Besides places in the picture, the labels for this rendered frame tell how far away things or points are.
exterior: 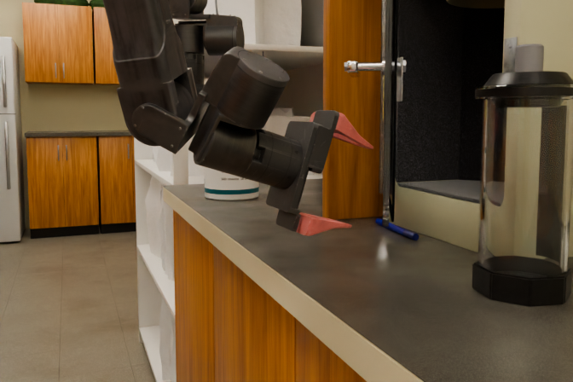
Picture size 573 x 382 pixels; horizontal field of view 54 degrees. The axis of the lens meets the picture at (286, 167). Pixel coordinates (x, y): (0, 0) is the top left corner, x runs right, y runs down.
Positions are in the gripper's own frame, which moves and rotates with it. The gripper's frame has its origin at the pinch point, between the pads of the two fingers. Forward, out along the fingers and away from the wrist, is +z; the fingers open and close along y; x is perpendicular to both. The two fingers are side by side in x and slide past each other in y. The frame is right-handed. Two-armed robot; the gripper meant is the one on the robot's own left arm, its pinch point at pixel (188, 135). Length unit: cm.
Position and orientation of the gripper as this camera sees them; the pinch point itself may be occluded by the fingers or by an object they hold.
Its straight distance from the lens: 105.9
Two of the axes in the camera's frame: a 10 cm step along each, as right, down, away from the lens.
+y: 9.3, -0.2, 3.7
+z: -0.1, 9.9, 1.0
